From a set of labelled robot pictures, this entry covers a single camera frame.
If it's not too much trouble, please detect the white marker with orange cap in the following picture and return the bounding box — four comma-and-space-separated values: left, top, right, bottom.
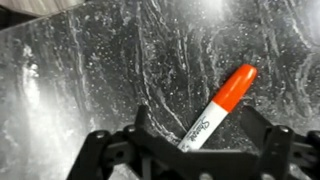
176, 63, 259, 153

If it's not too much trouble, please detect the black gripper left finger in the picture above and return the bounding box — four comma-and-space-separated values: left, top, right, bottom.
67, 104, 201, 180

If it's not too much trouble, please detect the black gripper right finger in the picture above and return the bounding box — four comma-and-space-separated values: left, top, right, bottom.
239, 105, 320, 180

